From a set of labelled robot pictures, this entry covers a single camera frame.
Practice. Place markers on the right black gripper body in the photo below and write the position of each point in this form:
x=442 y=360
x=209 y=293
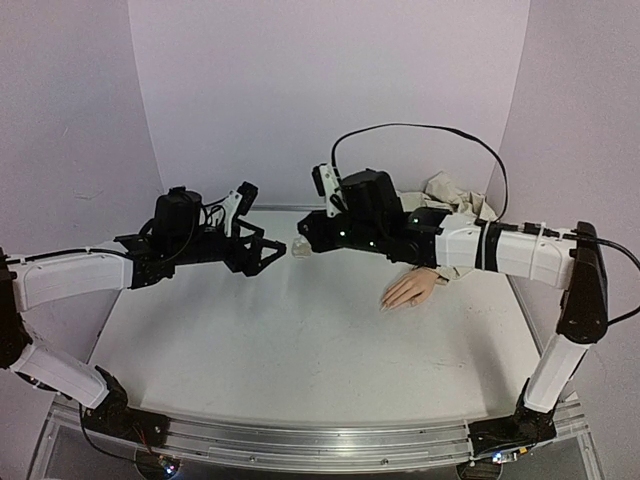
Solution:
x=317 y=232

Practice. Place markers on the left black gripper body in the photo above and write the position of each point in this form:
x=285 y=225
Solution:
x=190 y=250

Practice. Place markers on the clear nail polish bottle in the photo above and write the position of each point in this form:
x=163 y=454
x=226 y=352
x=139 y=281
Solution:
x=301 y=248

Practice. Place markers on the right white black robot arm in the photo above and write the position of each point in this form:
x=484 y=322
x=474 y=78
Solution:
x=568 y=260

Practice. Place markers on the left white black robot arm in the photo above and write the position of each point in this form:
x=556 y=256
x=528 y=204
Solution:
x=30 y=281

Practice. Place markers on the beige jacket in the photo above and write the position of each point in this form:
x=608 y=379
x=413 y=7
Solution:
x=441 y=192

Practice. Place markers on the mannequin hand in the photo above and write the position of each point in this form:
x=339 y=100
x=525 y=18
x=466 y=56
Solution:
x=412 y=289

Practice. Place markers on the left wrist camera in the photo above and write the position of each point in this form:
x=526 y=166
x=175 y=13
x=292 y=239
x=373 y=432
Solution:
x=238 y=203

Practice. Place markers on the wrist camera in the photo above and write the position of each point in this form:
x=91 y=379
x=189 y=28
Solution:
x=328 y=187
x=238 y=203

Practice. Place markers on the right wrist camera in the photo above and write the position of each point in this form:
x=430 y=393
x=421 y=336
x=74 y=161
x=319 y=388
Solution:
x=328 y=187

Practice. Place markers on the aluminium front rail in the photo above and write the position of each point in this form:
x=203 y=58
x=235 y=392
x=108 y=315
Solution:
x=339 y=450

